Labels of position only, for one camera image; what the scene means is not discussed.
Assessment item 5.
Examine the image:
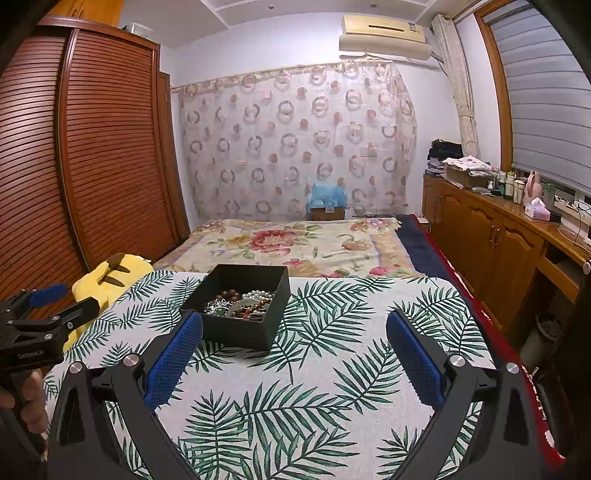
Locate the yellow plush toy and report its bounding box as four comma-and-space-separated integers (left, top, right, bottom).
62, 253, 154, 354

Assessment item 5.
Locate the circle patterned curtain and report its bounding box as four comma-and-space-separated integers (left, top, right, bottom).
171, 62, 417, 222

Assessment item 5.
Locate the pink figurine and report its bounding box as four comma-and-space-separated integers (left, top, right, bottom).
523, 171, 544, 205

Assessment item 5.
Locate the red blanket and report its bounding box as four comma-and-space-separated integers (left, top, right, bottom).
416, 217, 566, 472

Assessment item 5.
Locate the floral blanket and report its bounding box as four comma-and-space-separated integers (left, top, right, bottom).
152, 217, 426, 280

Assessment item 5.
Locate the beige wall air conditioner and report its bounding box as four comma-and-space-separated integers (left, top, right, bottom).
338, 14, 432, 61

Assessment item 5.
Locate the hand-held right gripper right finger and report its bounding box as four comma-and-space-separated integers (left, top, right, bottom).
385, 309, 555, 480

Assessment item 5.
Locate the small brown cardboard box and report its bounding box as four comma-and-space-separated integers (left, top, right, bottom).
309, 206, 346, 222

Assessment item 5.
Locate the green leaf print cloth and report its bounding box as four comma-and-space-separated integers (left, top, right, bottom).
44, 271, 499, 480

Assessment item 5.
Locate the wooden cabinet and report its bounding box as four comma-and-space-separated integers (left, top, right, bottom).
421, 173, 591, 342

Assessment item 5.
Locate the wooden slatted wardrobe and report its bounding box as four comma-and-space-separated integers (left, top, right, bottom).
0, 16, 191, 296

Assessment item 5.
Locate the white power strip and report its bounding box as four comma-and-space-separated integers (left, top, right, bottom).
551, 196, 591, 220

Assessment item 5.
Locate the pink tissue box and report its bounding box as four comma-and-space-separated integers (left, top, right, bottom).
524, 198, 551, 221

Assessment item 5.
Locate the white patterned cloth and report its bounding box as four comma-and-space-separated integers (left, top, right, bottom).
443, 156, 490, 172

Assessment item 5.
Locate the red bead bracelet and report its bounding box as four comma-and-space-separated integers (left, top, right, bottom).
233, 302, 271, 322

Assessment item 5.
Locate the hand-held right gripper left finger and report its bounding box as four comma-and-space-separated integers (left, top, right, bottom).
46, 308, 205, 480

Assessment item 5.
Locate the beige tied curtain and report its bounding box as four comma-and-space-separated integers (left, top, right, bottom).
431, 14, 481, 160

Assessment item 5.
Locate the blue plastic bag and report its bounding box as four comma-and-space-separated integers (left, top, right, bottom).
305, 182, 348, 210

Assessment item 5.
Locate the white pearl necklace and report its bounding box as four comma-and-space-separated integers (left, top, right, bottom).
240, 288, 276, 304

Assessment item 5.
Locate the person's left hand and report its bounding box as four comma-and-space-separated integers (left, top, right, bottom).
0, 370, 48, 432

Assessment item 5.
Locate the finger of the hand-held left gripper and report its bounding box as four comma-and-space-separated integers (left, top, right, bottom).
0, 298, 101, 334
0, 283, 68, 324

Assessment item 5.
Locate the grey waste bin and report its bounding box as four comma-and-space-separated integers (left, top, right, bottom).
519, 311, 565, 367

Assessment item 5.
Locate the dark blue blanket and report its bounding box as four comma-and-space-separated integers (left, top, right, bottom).
396, 215, 444, 278

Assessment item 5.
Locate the pile of dark clothes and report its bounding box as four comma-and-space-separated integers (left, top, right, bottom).
427, 138, 463, 160

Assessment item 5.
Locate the wooden window frame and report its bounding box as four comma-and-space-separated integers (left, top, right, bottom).
475, 0, 591, 195

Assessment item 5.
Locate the black cardboard box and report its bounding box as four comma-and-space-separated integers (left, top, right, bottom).
179, 264, 291, 352

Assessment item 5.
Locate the open cardboard box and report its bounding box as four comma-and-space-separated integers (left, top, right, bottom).
445, 166, 492, 189

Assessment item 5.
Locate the grey window blind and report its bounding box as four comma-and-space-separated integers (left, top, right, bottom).
489, 7, 591, 192

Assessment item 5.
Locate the row of cosmetic bottles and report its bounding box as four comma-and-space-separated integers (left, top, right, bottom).
489, 170, 527, 201

